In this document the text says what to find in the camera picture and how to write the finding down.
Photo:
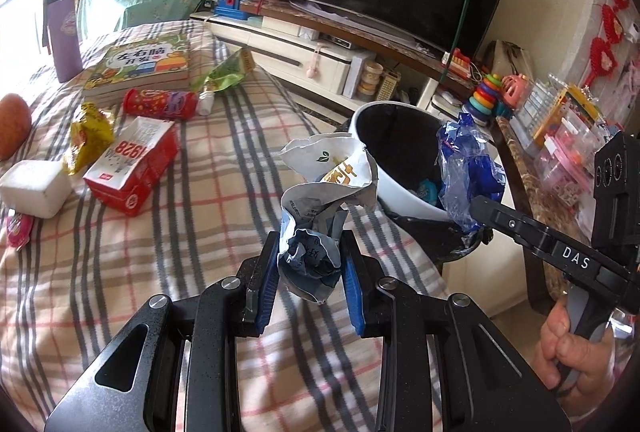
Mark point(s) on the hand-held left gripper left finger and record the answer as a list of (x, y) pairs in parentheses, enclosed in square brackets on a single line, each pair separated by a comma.
[(264, 297)]

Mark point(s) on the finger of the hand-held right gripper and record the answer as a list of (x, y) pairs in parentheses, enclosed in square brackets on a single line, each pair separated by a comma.
[(510, 224)]

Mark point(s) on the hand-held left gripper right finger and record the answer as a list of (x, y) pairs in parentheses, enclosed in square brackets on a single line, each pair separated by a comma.
[(354, 297)]

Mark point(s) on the blue plastic wrapper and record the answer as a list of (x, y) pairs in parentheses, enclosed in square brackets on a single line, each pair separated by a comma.
[(465, 172)]

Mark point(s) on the white and blue wrapper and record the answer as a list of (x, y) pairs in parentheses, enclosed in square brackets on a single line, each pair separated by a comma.
[(320, 212)]

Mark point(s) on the yellow wrapper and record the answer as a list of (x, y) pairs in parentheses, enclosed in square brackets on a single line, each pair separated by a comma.
[(90, 132)]

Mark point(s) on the white foam block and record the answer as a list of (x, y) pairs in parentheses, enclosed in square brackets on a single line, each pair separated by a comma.
[(32, 192)]

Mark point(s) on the person's right hand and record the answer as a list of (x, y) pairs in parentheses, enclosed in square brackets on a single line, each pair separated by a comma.
[(550, 347)]

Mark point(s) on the brown marble side table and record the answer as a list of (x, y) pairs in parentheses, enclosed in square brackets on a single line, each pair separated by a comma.
[(515, 157)]

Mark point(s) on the clear box with pink lid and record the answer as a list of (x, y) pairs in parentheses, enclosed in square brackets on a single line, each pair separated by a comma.
[(570, 152)]

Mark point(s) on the clear plastic drawer organizer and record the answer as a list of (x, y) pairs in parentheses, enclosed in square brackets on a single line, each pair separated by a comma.
[(542, 107)]

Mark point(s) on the pink toy basket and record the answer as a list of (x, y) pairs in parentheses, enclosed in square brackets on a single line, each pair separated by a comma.
[(515, 90)]

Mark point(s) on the yellow printed box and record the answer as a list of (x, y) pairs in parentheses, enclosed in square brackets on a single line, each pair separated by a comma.
[(582, 105)]

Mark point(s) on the beige bag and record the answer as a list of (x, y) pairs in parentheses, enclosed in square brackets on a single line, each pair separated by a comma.
[(507, 55)]

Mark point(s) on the red and white box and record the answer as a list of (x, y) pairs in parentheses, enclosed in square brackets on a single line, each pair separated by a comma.
[(132, 170)]

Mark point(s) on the stacked yellow jars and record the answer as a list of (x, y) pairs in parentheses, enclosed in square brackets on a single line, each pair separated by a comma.
[(372, 77)]

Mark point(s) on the red cylindrical snack packet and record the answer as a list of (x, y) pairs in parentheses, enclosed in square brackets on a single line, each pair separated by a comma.
[(160, 104)]

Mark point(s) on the red heart hanging decoration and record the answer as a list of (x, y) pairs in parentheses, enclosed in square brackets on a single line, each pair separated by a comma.
[(612, 27)]

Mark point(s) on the green snack bag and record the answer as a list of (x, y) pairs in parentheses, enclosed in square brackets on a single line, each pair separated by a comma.
[(230, 72)]

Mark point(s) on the white television cabinet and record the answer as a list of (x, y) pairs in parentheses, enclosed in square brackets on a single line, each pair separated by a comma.
[(330, 60)]

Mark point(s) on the pink cabinet safety lock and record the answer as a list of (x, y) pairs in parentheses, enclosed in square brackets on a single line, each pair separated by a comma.
[(315, 60)]

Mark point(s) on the black set-top box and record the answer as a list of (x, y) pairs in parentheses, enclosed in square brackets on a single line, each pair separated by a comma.
[(340, 41)]

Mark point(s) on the pink snack wrapper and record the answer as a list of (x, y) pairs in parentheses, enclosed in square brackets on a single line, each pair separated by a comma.
[(20, 229)]

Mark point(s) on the colourful children's book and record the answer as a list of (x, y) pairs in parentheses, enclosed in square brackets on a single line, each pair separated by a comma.
[(140, 60)]

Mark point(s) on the blue toy cash register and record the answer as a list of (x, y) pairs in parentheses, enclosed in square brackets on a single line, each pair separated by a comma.
[(232, 7)]

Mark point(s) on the orange-red apple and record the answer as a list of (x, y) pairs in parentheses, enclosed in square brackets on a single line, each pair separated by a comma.
[(12, 125)]

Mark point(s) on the purple water bottle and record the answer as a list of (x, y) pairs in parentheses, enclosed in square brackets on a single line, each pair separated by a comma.
[(62, 37)]

